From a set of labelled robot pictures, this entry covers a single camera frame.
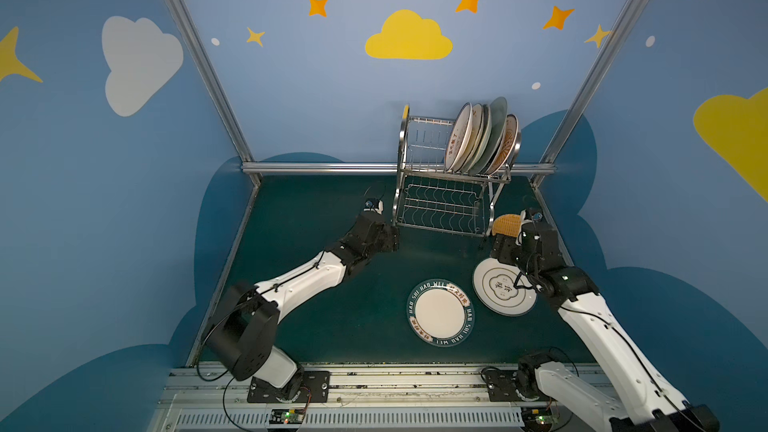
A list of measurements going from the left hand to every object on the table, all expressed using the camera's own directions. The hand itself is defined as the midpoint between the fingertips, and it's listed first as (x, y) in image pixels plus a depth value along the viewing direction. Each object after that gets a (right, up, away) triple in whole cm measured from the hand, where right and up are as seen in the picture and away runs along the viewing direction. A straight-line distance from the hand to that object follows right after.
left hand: (393, 230), depth 86 cm
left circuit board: (-26, -44, -16) cm, 53 cm away
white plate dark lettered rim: (+14, -25, +1) cm, 28 cm away
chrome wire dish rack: (+15, +11, +25) cm, 31 cm away
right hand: (+32, -1, -7) cm, 33 cm away
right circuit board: (+35, -44, -15) cm, 58 cm away
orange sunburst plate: (+17, +24, +7) cm, 31 cm away
